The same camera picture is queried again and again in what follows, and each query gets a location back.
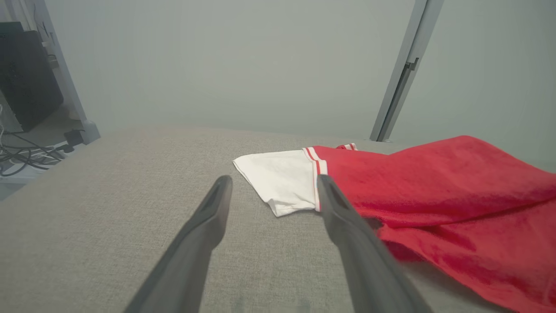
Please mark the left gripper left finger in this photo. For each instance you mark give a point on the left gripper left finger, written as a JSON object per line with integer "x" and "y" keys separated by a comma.
{"x": 191, "y": 252}

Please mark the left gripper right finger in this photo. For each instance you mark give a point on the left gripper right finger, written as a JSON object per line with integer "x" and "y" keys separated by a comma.
{"x": 360, "y": 256}

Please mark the red shirt white sleeves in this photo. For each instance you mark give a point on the red shirt white sleeves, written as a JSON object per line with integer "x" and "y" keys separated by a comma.
{"x": 434, "y": 182}

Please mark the black power adapter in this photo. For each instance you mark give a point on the black power adapter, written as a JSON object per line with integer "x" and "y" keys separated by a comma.
{"x": 74, "y": 138}

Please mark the black cabinet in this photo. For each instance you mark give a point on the black cabinet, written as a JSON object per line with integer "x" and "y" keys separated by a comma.
{"x": 26, "y": 78}

